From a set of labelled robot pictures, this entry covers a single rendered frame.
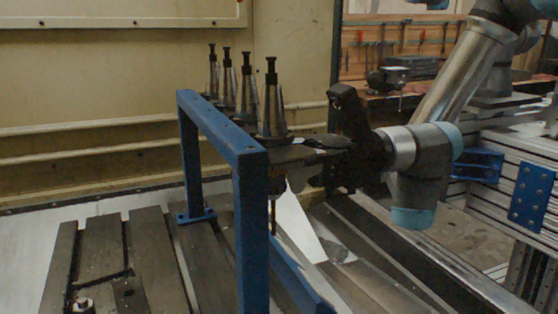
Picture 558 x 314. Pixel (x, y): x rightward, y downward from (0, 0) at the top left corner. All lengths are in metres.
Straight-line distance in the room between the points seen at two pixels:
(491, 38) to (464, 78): 0.08
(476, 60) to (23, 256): 1.15
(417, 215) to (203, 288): 0.41
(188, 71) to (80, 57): 0.29
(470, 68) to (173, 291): 0.68
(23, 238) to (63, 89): 0.42
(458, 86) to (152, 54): 0.82
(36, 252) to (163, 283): 0.51
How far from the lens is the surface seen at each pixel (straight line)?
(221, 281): 0.76
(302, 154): 0.46
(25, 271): 1.18
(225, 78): 0.69
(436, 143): 0.65
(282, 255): 0.71
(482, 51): 0.77
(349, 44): 3.28
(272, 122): 0.49
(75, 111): 1.19
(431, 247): 1.10
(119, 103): 1.18
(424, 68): 3.47
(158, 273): 0.80
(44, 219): 1.27
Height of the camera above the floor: 1.37
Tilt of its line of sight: 21 degrees down
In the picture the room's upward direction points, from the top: straight up
